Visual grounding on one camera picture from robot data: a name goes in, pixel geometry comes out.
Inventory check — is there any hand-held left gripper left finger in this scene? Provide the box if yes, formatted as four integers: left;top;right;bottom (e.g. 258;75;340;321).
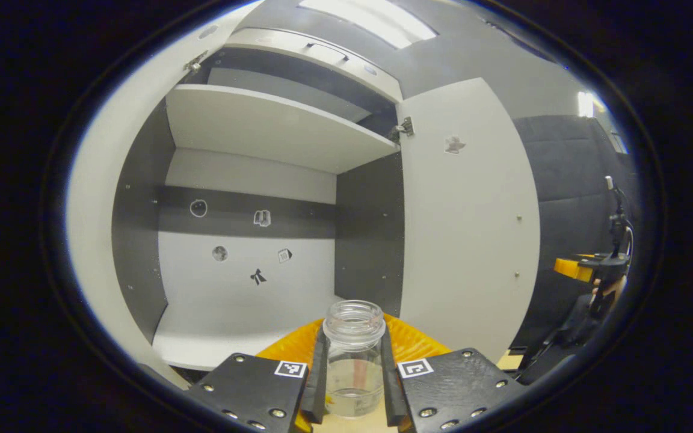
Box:
187;318;330;433

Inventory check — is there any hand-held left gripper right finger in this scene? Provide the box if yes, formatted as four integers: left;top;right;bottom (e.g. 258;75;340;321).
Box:
381;314;528;433

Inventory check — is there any clear plastic bottle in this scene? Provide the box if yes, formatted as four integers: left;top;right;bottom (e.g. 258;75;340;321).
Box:
322;300;387;419

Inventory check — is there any grey cabinet door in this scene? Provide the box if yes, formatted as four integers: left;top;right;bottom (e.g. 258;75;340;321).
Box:
397;77;541;364
65;6;257;390

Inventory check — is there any grey cabinet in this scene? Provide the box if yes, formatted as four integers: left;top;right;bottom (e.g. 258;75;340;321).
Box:
111;28;407;370

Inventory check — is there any grey cabinet shelf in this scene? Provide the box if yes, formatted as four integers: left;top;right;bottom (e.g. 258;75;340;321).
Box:
165;84;400;175

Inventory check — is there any black backdrop cloth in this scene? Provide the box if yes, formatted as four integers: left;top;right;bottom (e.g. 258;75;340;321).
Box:
512;114;639;355

